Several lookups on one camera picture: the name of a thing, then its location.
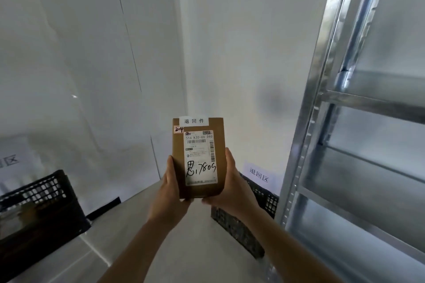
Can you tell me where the person's left hand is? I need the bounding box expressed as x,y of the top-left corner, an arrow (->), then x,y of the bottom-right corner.
147,155 -> 192,226

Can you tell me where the person's right hand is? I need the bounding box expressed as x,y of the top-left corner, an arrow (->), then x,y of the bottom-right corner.
201,147 -> 261,221

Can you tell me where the brown cardboard parcel with label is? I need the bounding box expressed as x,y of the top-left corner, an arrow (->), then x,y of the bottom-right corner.
172,116 -> 228,199

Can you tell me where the person's left forearm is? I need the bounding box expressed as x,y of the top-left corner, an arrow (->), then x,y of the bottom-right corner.
71,216 -> 169,283

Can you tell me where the person's right forearm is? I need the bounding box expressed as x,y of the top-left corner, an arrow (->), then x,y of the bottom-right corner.
242,208 -> 375,283

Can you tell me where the black plastic crate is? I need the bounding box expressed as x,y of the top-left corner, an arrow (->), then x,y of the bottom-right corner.
211,173 -> 279,259
0,170 -> 92,273

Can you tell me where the silver metal shelving rack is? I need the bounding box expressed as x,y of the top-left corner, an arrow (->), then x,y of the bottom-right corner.
270,0 -> 425,283

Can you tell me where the white paper wall sign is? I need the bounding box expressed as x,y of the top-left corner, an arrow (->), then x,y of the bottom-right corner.
0,136 -> 43,190
243,161 -> 283,196

